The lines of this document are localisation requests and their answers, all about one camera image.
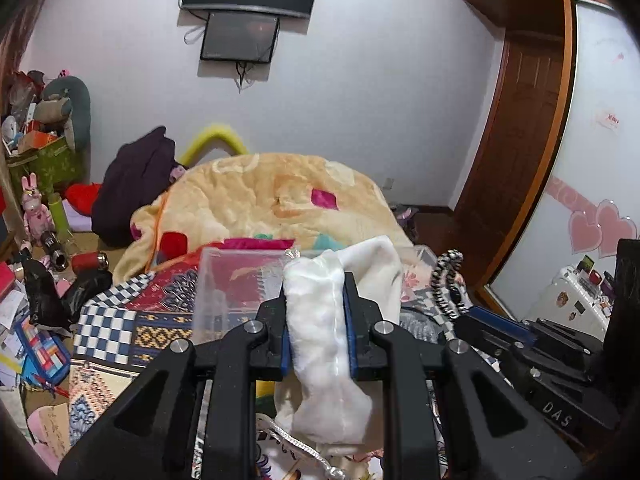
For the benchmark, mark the white fluffy cloth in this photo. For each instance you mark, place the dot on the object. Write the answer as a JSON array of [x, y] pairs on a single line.
[[322, 340]]

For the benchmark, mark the dark purple garment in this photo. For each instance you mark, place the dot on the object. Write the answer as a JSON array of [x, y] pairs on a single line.
[[132, 185]]

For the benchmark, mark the brown wooden door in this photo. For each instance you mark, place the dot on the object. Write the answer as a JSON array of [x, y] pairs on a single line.
[[520, 135]]

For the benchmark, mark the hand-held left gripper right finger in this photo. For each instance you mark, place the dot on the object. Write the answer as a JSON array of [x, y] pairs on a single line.
[[352, 355]]

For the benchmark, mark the green cylinder bottle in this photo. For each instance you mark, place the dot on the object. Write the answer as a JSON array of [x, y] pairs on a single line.
[[57, 212]]

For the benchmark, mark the patterned patchwork quilt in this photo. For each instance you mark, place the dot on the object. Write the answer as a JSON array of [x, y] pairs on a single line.
[[130, 330]]

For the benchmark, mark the black white striped hair band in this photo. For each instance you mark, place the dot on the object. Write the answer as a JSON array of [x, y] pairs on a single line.
[[447, 285]]

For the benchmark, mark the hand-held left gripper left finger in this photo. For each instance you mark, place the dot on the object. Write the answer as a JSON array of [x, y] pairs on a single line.
[[285, 355]]

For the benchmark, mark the red cushion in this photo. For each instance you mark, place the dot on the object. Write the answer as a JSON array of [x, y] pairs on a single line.
[[82, 197]]

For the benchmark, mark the clear plastic box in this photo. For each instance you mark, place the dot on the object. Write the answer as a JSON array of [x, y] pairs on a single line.
[[225, 295]]

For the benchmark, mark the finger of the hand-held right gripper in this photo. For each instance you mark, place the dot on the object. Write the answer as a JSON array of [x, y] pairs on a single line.
[[480, 335], [495, 314]]

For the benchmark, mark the blue patterned pencil case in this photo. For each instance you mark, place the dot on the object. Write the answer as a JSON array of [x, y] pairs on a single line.
[[42, 352]]

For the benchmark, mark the yellow foam tube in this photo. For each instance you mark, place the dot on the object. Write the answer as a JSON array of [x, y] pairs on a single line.
[[215, 135]]

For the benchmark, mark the pink rabbit figure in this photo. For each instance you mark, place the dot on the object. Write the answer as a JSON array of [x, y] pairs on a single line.
[[35, 210]]

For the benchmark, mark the beige fleece blanket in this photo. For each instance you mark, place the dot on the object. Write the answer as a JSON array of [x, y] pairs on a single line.
[[260, 200]]

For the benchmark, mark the white sliding wardrobe door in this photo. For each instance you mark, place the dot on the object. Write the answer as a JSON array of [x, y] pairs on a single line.
[[590, 135]]

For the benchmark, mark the white suitcase with stickers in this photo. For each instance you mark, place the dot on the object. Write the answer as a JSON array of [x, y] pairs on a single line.
[[565, 300]]

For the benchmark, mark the green storage box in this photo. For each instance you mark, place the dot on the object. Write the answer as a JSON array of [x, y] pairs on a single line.
[[47, 165]]

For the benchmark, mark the red thermos flask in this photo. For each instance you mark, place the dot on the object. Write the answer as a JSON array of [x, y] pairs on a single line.
[[87, 262]]

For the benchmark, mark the wall power socket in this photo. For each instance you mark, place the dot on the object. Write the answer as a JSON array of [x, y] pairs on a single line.
[[389, 183]]

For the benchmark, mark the black plastic bag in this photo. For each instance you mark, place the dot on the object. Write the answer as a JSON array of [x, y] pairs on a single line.
[[42, 295], [87, 292]]

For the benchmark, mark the cream fleece cloth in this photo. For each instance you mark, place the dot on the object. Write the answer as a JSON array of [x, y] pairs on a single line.
[[375, 275]]

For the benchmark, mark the black cylinder lens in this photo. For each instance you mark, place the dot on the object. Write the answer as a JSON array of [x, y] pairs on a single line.
[[52, 247]]

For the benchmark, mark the grey plush toy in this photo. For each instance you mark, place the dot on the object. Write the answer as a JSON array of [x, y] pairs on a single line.
[[70, 105]]

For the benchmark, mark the pink heart stickers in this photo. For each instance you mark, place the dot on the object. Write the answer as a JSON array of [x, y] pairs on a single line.
[[602, 230]]

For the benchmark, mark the red pen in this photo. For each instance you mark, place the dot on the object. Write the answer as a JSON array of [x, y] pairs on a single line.
[[52, 386]]

